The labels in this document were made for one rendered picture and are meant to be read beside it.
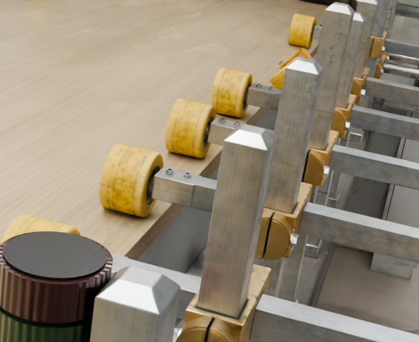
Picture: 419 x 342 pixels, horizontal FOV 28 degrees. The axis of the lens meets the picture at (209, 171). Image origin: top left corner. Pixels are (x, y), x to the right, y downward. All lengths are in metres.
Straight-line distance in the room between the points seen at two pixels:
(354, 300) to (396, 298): 0.17
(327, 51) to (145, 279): 0.74
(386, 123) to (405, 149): 1.59
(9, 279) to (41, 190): 0.65
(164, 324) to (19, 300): 0.07
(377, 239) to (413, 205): 2.13
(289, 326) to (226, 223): 0.12
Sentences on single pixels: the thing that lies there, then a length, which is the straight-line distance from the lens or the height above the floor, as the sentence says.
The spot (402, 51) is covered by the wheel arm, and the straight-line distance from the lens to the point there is 2.18.
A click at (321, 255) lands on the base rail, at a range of 1.50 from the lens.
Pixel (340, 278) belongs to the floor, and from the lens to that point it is 3.08.
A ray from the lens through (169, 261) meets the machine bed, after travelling 1.40.
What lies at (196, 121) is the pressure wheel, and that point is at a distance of 1.21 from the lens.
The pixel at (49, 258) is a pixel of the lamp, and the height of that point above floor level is 1.11.
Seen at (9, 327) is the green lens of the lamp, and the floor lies 1.08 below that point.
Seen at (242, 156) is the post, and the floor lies 1.11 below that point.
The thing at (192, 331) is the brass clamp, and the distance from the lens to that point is 0.69.
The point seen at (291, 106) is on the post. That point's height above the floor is 1.09.
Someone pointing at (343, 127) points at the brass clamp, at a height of 0.95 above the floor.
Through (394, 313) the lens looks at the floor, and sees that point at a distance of 2.93.
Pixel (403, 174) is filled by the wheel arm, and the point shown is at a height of 0.95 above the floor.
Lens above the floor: 1.31
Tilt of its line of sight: 20 degrees down
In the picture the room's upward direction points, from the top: 9 degrees clockwise
